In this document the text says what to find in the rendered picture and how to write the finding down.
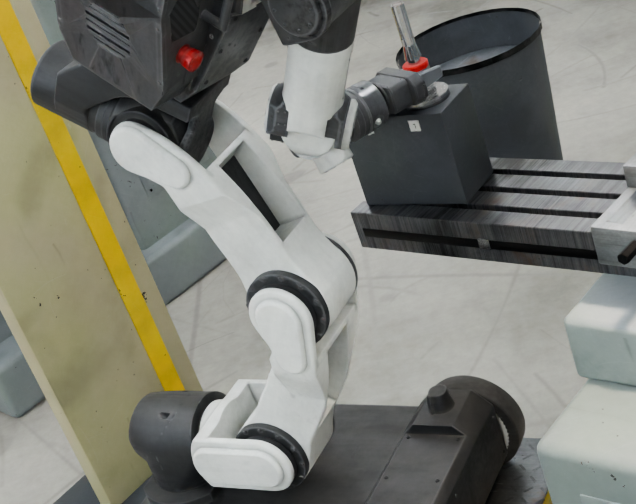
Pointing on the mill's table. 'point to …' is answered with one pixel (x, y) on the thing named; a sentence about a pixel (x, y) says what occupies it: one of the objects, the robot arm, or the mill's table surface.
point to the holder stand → (425, 152)
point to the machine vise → (627, 229)
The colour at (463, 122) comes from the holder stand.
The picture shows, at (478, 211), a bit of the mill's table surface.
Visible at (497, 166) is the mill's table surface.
